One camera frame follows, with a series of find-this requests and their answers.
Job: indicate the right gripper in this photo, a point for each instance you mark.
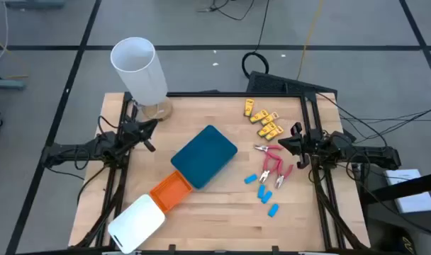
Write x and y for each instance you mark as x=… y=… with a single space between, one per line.
x=306 y=145

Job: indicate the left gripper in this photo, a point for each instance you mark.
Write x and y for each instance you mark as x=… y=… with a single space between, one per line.
x=134 y=130

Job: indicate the yellow staples pack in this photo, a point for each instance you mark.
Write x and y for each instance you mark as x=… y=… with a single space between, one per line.
x=274 y=133
x=266 y=129
x=249 y=107
x=270 y=118
x=259 y=116

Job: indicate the blue eraser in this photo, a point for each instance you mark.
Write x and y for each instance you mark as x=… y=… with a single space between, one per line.
x=251 y=178
x=261 y=191
x=267 y=197
x=273 y=210

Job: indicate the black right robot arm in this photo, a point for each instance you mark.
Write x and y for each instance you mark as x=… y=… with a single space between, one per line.
x=371 y=156

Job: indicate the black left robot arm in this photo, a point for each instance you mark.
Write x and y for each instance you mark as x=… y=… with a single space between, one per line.
x=70 y=150

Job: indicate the white shade table lamp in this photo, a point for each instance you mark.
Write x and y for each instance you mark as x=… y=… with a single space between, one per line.
x=141 y=71

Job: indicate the teal plastic bin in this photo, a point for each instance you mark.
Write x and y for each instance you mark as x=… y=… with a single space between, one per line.
x=203 y=156

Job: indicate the orange slotted plastic basket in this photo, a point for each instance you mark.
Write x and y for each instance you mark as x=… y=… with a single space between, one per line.
x=171 y=191

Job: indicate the white plastic bin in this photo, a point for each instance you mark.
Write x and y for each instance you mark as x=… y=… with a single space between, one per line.
x=135 y=223

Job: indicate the black table clamp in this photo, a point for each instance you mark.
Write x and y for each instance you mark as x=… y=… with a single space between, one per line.
x=275 y=249
x=172 y=248

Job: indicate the white booklet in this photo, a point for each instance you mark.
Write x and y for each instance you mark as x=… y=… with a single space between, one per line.
x=400 y=175

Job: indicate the black equipment stand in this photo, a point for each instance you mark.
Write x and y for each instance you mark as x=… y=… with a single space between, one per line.
x=403 y=188

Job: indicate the grey furniture foot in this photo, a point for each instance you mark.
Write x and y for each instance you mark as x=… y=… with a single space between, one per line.
x=6 y=85
x=34 y=3

